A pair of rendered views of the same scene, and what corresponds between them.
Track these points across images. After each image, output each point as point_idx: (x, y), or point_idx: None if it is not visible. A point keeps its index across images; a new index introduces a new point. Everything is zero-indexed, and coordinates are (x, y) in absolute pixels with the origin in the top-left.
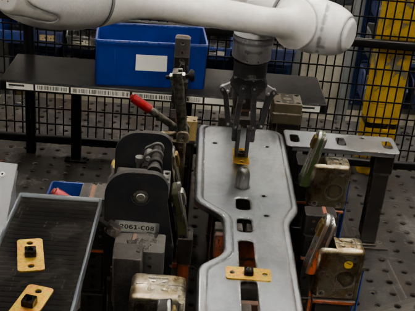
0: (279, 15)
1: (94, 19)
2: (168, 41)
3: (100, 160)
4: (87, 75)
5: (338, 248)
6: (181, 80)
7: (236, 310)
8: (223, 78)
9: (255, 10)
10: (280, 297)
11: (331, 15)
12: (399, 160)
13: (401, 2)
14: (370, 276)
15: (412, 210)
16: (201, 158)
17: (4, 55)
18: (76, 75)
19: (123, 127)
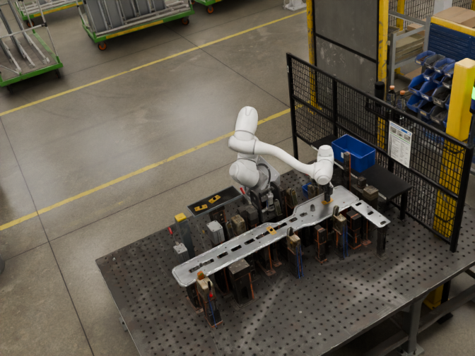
0: (301, 167)
1: (248, 153)
2: (365, 150)
3: (350, 180)
4: None
5: (290, 236)
6: None
7: (255, 235)
8: (375, 171)
9: (295, 163)
10: (267, 239)
11: (317, 172)
12: (444, 236)
13: (444, 171)
14: (360, 263)
15: (421, 256)
16: (318, 196)
17: (329, 132)
18: None
19: None
